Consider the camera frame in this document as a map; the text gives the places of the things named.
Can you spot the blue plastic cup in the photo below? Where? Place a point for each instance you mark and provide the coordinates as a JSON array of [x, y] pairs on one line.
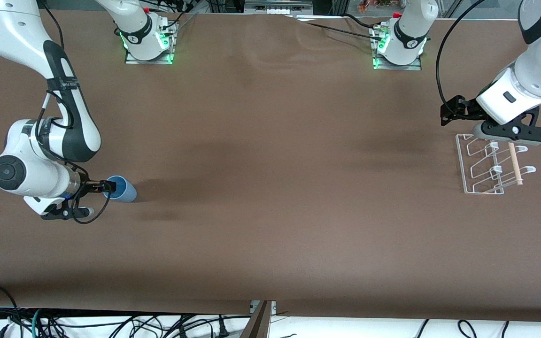
[[127, 192]]

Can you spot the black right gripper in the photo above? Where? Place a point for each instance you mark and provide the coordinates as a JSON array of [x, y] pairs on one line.
[[90, 186]]

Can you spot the wooden rack rod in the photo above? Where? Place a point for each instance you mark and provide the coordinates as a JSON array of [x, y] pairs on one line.
[[514, 164]]

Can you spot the clear acrylic cup rack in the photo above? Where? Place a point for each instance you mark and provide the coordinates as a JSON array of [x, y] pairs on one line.
[[462, 159]]

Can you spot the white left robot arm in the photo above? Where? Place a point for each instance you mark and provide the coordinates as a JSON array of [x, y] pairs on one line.
[[540, 70]]

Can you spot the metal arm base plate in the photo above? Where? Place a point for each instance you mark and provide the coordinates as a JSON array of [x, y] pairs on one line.
[[413, 67], [132, 60]]

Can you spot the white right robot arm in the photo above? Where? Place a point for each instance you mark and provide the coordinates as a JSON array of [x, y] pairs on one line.
[[17, 37]]

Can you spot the orange dried plant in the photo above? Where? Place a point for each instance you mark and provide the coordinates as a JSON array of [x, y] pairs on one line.
[[374, 4]]

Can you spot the grey power strip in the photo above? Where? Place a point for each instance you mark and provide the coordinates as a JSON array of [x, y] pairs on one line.
[[277, 5]]

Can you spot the brown table cover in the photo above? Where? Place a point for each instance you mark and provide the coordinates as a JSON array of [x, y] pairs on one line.
[[270, 188]]

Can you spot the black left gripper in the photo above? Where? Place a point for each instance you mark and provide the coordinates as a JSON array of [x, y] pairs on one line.
[[466, 109]]

